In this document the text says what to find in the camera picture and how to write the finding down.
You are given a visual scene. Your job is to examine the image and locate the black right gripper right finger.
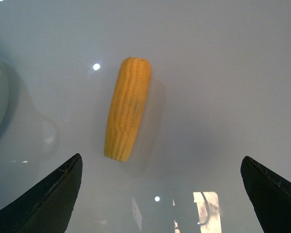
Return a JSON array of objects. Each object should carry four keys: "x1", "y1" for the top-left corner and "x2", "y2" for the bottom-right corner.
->
[{"x1": 241, "y1": 156, "x2": 291, "y2": 233}]

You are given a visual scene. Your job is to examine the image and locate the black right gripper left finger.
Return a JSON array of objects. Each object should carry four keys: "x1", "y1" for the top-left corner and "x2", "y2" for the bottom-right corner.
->
[{"x1": 0, "y1": 154, "x2": 82, "y2": 233}]

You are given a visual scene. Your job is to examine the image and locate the yellow corn cob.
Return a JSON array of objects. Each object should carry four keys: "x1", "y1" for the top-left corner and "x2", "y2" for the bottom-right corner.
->
[{"x1": 104, "y1": 57, "x2": 151, "y2": 162}]

